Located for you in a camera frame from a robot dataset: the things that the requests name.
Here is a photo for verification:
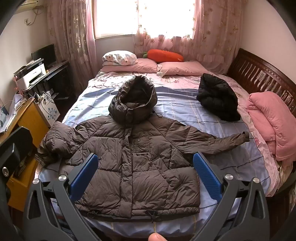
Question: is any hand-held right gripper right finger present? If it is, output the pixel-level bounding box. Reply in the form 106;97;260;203
192;152;271;241

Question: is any bed with blue striped sheet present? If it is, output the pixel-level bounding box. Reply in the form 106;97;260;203
35;67;288;234

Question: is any white printer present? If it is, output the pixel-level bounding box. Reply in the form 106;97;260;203
13;58;47;90

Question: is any black folded jacket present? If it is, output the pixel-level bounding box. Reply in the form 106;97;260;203
196;73;241;122

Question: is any brown hooded puffer jacket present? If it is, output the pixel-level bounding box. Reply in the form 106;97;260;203
37;75;250;223

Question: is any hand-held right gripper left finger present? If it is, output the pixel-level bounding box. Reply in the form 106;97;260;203
23;153;101;241

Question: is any window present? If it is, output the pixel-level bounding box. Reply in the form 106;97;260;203
91;0;201;40

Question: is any cream air conditioner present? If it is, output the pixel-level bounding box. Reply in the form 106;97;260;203
17;0;41;13

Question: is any pile of papers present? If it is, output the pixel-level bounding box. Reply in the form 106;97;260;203
0;93;27;133

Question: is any white floral pillow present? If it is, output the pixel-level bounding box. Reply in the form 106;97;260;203
102;50;138;65

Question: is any dark wooden headboard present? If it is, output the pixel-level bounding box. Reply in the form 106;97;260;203
227;48;296;112

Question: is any yellow wooden desk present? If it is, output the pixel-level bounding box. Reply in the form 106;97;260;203
0;100;50;212

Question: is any pink pillow near headboard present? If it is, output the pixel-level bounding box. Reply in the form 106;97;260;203
246;91;296;162

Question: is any black computer desk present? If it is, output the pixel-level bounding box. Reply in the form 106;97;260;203
24;61;75;102

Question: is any pink toy figure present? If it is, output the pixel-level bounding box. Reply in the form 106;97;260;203
13;76;25;95

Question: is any person's right hand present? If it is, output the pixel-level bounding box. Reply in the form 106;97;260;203
148;233;167;241

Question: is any black monitor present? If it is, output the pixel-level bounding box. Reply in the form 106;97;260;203
31;44;57;69

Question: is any orange carrot plush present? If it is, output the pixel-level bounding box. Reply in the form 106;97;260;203
142;49;185;63

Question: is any pink floral curtain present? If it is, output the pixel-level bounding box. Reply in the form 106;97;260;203
134;0;244;75
46;0;96;93

